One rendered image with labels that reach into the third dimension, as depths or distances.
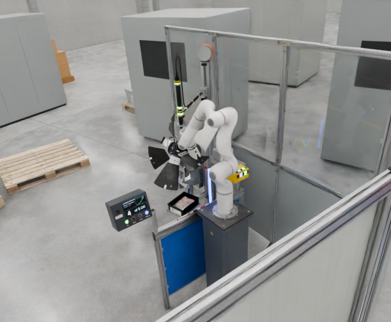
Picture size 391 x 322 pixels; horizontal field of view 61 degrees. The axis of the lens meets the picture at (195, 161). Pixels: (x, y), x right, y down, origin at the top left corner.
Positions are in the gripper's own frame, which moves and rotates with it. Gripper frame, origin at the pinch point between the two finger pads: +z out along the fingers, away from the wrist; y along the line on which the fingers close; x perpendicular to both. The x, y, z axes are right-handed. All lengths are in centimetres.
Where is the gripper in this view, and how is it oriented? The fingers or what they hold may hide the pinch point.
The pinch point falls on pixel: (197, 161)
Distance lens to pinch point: 264.2
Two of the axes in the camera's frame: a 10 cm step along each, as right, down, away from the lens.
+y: -5.9, -3.6, 7.2
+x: -7.5, 5.7, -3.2
